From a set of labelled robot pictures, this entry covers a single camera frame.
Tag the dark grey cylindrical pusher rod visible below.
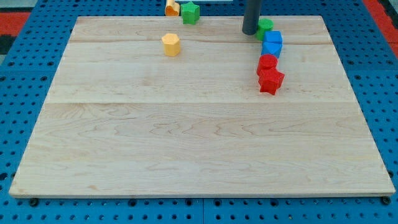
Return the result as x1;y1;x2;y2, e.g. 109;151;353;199
242;0;262;35

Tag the yellow hexagon block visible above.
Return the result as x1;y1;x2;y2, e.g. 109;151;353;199
162;33;180;57

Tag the light wooden board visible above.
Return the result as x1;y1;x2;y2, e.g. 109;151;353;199
9;16;396;198

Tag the green cylinder block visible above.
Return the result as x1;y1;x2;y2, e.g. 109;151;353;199
255;18;274;42

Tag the blue cube block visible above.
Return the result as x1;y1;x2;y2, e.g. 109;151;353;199
263;30;283;44

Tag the blue pentagon block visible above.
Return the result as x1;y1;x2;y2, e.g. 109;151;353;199
261;42;283;58

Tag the red cylinder block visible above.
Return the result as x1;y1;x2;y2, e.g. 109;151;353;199
256;54;278;75

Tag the red star block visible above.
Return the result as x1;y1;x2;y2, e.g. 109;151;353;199
258;69;285;95

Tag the green star block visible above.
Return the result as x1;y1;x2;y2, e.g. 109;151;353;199
180;2;200;25

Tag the yellow heart block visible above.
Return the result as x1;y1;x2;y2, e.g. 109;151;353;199
164;0;180;16

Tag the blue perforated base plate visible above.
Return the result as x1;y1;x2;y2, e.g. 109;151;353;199
1;1;397;223

